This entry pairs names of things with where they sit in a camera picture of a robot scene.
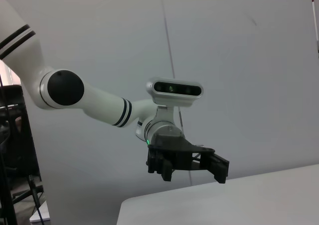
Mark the black metal post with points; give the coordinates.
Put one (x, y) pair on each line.
(31, 140)

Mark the black equipment frame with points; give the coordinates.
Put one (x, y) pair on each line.
(11, 98)

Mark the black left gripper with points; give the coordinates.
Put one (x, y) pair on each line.
(179, 155)

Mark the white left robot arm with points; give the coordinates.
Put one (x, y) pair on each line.
(104, 98)

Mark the white box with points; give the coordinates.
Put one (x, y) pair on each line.
(42, 213)

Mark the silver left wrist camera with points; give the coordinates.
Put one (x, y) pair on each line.
(174, 98)

